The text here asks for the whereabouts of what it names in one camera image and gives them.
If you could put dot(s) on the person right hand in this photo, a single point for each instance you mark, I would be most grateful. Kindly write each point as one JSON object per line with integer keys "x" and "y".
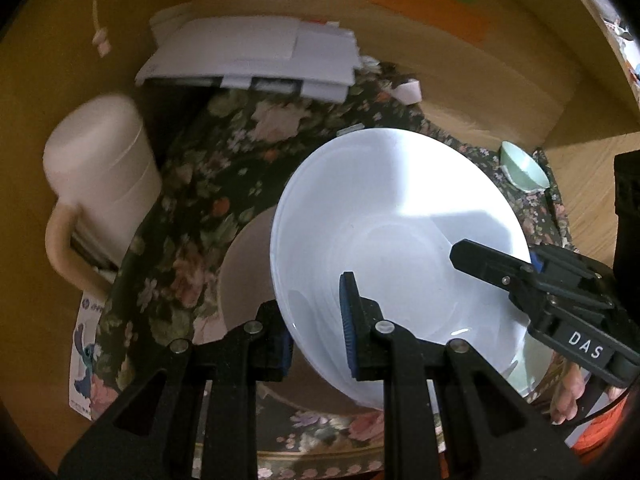
{"x": 570, "y": 388}

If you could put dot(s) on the wooden shelf board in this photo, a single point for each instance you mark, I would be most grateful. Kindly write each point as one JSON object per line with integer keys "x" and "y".
{"x": 623, "y": 41}

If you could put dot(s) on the pink bowl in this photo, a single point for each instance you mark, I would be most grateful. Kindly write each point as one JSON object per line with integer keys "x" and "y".
{"x": 244, "y": 284}

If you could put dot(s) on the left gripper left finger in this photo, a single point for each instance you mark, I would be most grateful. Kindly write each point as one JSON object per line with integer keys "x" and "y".
{"x": 197, "y": 403}

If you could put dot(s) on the floral table cloth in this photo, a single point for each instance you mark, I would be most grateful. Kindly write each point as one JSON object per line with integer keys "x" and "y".
{"x": 226, "y": 156}

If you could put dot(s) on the pink lidded mug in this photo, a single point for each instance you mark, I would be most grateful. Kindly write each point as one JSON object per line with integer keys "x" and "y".
{"x": 100, "y": 164}

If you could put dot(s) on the white bowl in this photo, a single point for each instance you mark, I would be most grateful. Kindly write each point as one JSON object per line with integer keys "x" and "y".
{"x": 388, "y": 205}

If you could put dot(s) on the mint green plate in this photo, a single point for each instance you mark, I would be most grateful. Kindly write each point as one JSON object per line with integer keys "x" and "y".
{"x": 529, "y": 366}

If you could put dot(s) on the orange sticky note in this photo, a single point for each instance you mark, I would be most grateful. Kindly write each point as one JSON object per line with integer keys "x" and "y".
{"x": 464, "y": 21}

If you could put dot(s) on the mint green bowl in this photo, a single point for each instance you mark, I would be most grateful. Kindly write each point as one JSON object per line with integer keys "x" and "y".
{"x": 521, "y": 169}

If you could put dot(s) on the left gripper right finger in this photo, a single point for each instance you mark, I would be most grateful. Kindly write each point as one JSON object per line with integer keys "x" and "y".
{"x": 448, "y": 414}

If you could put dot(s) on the stitch cartoon card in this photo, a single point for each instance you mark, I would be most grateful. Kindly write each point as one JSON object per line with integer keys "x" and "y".
{"x": 87, "y": 394}

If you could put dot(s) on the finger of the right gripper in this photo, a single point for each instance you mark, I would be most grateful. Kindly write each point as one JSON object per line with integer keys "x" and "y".
{"x": 515, "y": 276}
{"x": 574, "y": 277}

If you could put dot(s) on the stack of white papers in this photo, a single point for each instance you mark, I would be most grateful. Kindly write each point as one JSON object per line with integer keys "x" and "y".
{"x": 317, "y": 61}

